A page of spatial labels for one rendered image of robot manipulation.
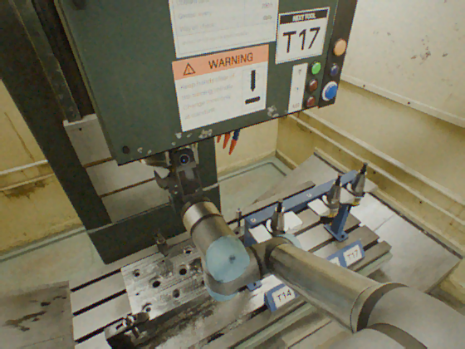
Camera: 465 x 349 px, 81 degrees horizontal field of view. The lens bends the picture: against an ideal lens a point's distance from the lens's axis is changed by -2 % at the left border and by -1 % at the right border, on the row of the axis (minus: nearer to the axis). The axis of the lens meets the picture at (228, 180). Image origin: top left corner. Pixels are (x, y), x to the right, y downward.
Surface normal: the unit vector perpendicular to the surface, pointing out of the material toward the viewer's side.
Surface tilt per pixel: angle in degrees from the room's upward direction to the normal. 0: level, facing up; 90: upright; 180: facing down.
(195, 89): 90
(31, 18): 90
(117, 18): 90
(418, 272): 24
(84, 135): 90
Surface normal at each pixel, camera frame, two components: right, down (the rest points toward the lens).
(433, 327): -0.10, -0.98
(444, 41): -0.88, 0.32
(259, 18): 0.47, 0.55
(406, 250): -0.39, -0.56
